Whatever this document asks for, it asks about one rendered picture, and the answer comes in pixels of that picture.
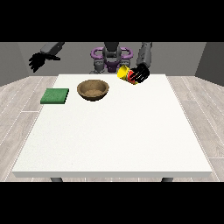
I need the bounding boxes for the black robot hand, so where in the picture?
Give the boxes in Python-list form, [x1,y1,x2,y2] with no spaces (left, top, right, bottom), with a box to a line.
[129,63,151,85]
[28,52,61,74]

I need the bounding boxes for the yellow cup with melon print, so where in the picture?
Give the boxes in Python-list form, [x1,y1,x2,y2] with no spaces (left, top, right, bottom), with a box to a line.
[116,65,140,86]

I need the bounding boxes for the grey robot trunk purple rings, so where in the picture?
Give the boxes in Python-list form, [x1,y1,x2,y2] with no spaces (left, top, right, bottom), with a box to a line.
[89,42,134,75]

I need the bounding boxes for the green square pad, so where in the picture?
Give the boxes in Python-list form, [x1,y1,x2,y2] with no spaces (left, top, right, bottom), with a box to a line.
[39,87,70,105]

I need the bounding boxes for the brown wooden bowl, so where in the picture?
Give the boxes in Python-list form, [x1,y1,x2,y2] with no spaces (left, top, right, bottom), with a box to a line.
[76,79,110,102]

